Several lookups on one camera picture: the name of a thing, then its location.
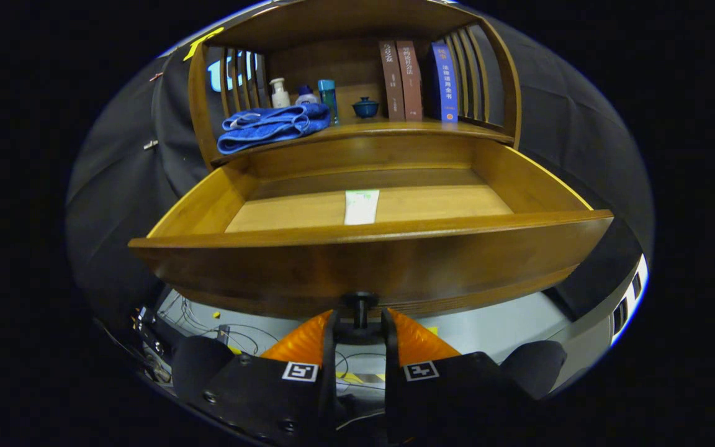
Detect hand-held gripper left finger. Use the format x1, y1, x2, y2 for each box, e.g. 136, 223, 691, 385
171, 309, 340, 445

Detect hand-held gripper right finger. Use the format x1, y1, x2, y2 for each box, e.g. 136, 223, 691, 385
382, 307, 567, 445

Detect wooden drawer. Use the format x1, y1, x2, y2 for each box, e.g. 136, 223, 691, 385
128, 133, 614, 348

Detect white tube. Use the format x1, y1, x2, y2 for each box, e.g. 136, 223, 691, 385
344, 189, 380, 225

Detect wooden cabinet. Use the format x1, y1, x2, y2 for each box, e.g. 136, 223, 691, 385
187, 0, 523, 171

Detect white slotted panel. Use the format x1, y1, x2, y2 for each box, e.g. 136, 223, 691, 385
609, 255, 649, 345

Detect black backdrop cloth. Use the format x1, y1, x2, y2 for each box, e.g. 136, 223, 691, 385
66, 37, 655, 323

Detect folded blue towel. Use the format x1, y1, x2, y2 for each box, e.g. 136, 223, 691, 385
217, 103, 332, 155

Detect white pump bottle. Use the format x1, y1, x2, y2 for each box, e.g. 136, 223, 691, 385
269, 78, 291, 109

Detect blue lidded teacup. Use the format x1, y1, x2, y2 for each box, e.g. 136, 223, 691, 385
352, 96, 380, 119

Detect clear blue bottle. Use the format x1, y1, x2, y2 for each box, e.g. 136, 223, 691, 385
318, 79, 340, 125

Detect blue book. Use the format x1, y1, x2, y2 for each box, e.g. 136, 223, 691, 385
429, 42, 459, 122

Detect reddish brown book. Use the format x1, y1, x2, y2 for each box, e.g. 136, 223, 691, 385
396, 40, 424, 121

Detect dark brown book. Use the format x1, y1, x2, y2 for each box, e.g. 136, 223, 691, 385
378, 40, 406, 122

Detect floor cables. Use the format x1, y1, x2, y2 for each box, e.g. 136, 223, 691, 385
140, 292, 389, 398

